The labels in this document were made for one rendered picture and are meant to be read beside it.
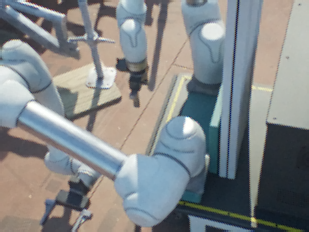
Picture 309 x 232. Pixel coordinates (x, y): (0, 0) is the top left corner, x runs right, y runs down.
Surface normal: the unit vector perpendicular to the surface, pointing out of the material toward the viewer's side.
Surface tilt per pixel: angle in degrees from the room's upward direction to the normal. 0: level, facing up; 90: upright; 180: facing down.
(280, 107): 0
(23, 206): 0
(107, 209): 0
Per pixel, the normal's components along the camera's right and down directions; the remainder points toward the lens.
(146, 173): 0.15, -0.49
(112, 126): -0.07, -0.63
